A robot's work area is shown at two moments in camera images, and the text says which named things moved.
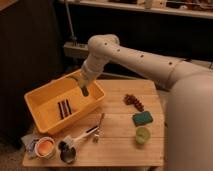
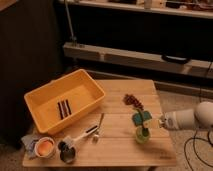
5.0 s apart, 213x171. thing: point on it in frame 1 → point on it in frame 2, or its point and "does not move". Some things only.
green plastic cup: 142,135 does not move
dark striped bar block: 65,108 does not move
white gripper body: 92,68 → 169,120
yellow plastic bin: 57,102 does not move
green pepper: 85,91 → 145,130
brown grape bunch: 130,99 does not move
